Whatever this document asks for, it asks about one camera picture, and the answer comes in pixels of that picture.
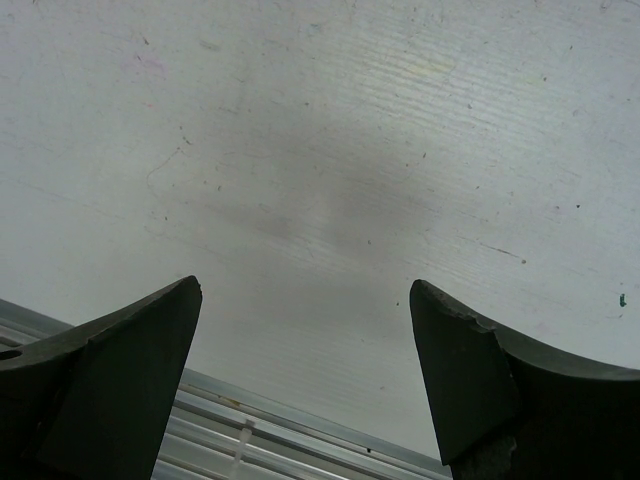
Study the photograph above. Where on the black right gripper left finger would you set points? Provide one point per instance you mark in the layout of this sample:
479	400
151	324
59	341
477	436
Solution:
93	402

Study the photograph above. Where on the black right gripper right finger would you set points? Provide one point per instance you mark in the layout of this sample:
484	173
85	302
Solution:
507	406

